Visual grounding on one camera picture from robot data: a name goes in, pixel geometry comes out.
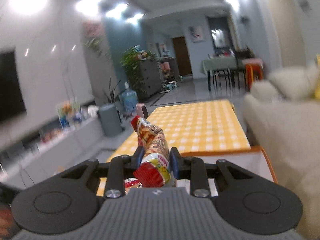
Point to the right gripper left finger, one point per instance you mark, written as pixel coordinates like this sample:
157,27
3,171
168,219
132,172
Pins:
136,159

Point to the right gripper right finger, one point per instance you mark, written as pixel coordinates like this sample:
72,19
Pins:
175,162

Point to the red yellow snack bag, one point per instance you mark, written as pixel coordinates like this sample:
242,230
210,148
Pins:
154,169

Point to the grey trash bin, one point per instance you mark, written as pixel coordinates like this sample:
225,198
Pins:
110,120

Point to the pink space heater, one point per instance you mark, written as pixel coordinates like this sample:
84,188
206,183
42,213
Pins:
142,110

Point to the yellow checkered tablecloth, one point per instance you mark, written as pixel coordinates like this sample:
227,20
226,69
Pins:
210,126

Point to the blue water jug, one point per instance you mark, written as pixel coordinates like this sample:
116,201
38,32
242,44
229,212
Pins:
129,99

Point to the small spiky potted plant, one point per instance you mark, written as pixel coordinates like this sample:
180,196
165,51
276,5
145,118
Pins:
111,95

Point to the orange white cardboard box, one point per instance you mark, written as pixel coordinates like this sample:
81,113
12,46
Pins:
222,180

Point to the colourful picture board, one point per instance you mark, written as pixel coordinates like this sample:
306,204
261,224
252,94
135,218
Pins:
67,112

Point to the grey drawer cabinet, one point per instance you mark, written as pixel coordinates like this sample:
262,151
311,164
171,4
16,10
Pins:
151,78

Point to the brown wooden door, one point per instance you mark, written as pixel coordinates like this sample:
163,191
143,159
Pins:
182,56

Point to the large green houseplant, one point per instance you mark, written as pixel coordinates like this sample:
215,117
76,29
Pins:
130,61

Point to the green covered dining table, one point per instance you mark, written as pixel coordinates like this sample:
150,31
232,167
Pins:
231,67

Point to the beige sofa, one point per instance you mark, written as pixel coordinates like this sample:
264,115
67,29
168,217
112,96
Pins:
282,116

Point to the white tv cabinet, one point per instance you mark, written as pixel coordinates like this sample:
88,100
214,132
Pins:
45,159

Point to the orange stool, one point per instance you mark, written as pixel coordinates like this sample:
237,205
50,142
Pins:
253,72

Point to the black television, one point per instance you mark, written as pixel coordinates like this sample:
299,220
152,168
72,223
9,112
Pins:
12,103

